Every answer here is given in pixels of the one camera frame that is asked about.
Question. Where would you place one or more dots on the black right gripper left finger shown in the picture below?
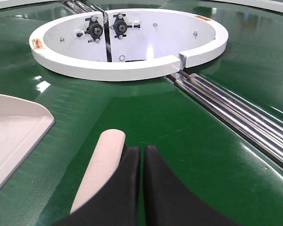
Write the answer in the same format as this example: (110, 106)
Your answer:
(115, 204)

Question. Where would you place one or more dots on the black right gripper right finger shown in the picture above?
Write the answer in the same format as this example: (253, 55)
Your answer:
(168, 202)

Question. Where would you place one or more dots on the pink plastic dustpan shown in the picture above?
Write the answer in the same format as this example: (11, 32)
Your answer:
(23, 124)

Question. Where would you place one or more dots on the white outer conveyor rim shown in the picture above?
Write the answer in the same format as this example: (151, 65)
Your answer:
(263, 4)

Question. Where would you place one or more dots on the steel transfer rollers near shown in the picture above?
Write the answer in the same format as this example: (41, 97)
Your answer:
(263, 133)

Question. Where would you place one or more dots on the steel transfer rollers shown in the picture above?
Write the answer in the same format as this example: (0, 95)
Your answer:
(263, 133)
(81, 6)

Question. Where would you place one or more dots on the black bearing left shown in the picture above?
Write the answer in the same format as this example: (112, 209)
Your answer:
(94, 29)

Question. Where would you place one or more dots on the black bearing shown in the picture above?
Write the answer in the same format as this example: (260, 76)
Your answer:
(120, 26)
(94, 29)

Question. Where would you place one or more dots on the black bearing right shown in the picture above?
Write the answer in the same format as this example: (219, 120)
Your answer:
(120, 26)

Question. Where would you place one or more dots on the steel transfer rollers far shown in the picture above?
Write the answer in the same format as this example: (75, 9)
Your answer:
(81, 6)

